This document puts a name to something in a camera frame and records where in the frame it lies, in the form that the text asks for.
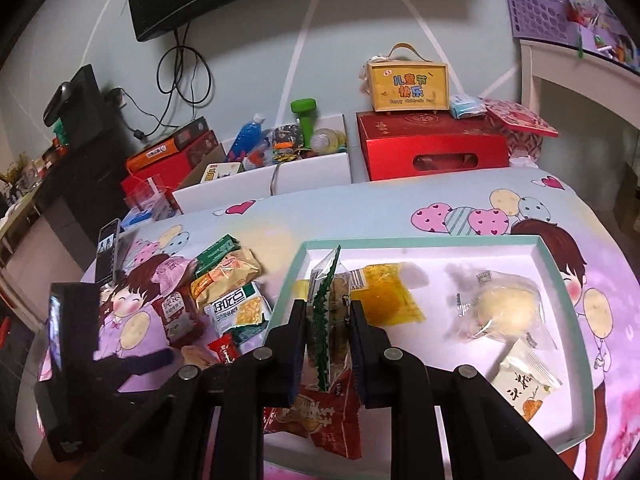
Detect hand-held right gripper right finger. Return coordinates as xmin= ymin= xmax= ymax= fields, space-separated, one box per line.
xmin=350 ymin=302 xmax=576 ymax=480

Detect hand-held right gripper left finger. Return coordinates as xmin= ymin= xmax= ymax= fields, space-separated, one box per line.
xmin=75 ymin=300 xmax=308 ymax=480

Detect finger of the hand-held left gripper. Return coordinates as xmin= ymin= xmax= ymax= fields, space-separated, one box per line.
xmin=102 ymin=347 xmax=176 ymax=391

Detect clear bun packet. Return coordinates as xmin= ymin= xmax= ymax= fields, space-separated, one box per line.
xmin=180 ymin=344 xmax=223 ymax=368
xmin=445 ymin=262 xmax=560 ymax=352

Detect dark red snack packet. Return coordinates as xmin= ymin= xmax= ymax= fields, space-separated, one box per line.
xmin=152 ymin=285 xmax=207 ymax=348

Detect small red snack packet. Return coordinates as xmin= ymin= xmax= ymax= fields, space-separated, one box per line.
xmin=207 ymin=332 xmax=242 ymax=365

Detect white-green corn snack packet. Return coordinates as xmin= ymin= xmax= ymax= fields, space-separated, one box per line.
xmin=206 ymin=280 xmax=273 ymax=346

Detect green-edged cracker packet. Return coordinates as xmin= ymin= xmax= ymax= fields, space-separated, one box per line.
xmin=306 ymin=245 xmax=353 ymax=392

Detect yellow snack packet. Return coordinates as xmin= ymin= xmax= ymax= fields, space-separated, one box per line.
xmin=350 ymin=261 xmax=427 ymax=327

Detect pink snack packet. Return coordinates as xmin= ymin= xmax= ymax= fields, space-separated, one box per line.
xmin=151 ymin=256 xmax=198 ymax=295

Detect cream-orange snack packet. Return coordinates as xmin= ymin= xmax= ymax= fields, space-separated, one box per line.
xmin=190 ymin=249 xmax=262 ymax=308

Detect green snack packet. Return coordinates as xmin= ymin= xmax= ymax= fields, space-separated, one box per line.
xmin=194 ymin=233 xmax=242 ymax=272

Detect teal shallow box tray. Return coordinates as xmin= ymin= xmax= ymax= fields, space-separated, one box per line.
xmin=267 ymin=235 xmax=598 ymax=453

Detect white snack packet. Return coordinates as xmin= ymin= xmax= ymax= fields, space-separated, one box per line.
xmin=491 ymin=337 xmax=563 ymax=423

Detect smartphone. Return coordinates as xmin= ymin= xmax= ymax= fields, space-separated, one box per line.
xmin=95 ymin=218 xmax=122 ymax=286

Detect blue-white small box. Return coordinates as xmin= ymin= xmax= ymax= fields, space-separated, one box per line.
xmin=122 ymin=210 xmax=154 ymax=231

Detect clear acrylic box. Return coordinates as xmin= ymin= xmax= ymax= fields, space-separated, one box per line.
xmin=125 ymin=175 xmax=176 ymax=217

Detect dark cabinet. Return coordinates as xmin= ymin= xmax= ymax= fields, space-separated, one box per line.
xmin=30 ymin=105 xmax=133 ymax=231

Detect white cardboard box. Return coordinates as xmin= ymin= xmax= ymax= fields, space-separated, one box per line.
xmin=172 ymin=112 xmax=353 ymax=214

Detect red flat box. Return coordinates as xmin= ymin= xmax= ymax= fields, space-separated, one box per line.
xmin=120 ymin=130 xmax=226 ymax=211

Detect small yellow-white box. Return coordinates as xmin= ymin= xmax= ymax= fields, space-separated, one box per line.
xmin=202 ymin=162 xmax=244 ymax=184

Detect orange flat box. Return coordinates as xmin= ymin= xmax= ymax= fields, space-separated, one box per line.
xmin=126 ymin=116 xmax=209 ymax=174

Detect clear round container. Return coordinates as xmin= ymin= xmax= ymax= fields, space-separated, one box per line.
xmin=310 ymin=128 xmax=349 ymax=156

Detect blue plastic bottle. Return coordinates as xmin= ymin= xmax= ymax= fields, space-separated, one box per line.
xmin=227 ymin=113 xmax=266 ymax=161

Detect red gift box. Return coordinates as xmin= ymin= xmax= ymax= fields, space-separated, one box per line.
xmin=356 ymin=110 xmax=511 ymax=182

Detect green dumbbell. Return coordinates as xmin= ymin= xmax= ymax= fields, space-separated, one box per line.
xmin=290 ymin=98 xmax=321 ymax=149

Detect grey webcam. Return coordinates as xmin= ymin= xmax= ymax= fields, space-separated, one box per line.
xmin=43 ymin=82 xmax=76 ymax=127

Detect black upright box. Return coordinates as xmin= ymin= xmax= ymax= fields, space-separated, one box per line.
xmin=44 ymin=64 xmax=104 ymax=136

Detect blue tissue packet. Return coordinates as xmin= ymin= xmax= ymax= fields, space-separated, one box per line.
xmin=449 ymin=94 xmax=487 ymax=120

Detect red patterned box lid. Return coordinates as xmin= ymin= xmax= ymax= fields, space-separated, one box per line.
xmin=482 ymin=99 xmax=559 ymax=139

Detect white table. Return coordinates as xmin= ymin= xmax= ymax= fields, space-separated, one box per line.
xmin=519 ymin=37 xmax=640 ymax=211

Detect purple plastic basket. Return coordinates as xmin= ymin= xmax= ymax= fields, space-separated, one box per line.
xmin=501 ymin=0 xmax=601 ymax=52

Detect black power cables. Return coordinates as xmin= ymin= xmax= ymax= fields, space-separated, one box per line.
xmin=102 ymin=25 xmax=213 ymax=142

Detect yellow gift box with handle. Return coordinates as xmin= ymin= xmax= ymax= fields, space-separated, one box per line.
xmin=364 ymin=43 xmax=449 ymax=114

